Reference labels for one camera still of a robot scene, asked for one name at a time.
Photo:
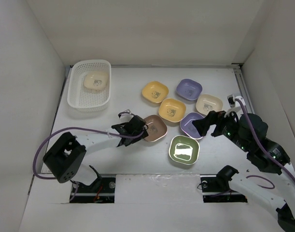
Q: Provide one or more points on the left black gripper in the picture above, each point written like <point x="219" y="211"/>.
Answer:
<point x="137" y="138"/>

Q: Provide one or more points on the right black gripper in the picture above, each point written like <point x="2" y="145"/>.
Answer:
<point x="203" y="124"/>

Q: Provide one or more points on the purple plate front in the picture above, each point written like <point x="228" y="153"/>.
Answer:
<point x="187" y="126"/>

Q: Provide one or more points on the purple plate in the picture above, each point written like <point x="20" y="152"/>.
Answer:
<point x="187" y="126"/>
<point x="189" y="89"/>

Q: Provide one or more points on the brown plate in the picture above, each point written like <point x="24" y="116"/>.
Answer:
<point x="157" y="129"/>

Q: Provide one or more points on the cream plate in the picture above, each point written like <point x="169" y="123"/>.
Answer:
<point x="96" y="80"/>
<point x="206" y="103"/>

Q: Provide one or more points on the green plate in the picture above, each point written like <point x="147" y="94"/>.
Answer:
<point x="184" y="150"/>

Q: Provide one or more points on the yellow plate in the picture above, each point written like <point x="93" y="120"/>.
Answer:
<point x="155" y="92"/>
<point x="172" y="110"/>

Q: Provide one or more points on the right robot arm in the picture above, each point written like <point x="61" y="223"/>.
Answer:
<point x="272" y="160"/>

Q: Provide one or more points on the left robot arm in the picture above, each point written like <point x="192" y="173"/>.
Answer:
<point x="65" y="157"/>

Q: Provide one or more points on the white perforated plastic bin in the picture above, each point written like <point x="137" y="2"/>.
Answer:
<point x="83" y="99"/>

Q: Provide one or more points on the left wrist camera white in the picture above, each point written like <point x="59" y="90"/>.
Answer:
<point x="125" y="113"/>

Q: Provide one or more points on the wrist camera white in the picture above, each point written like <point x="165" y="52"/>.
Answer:
<point x="236" y="103"/>
<point x="125" y="113"/>

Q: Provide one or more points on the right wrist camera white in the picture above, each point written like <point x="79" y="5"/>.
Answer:
<point x="236" y="103"/>

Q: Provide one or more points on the aluminium rail right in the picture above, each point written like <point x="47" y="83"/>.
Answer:
<point x="242" y="87"/>

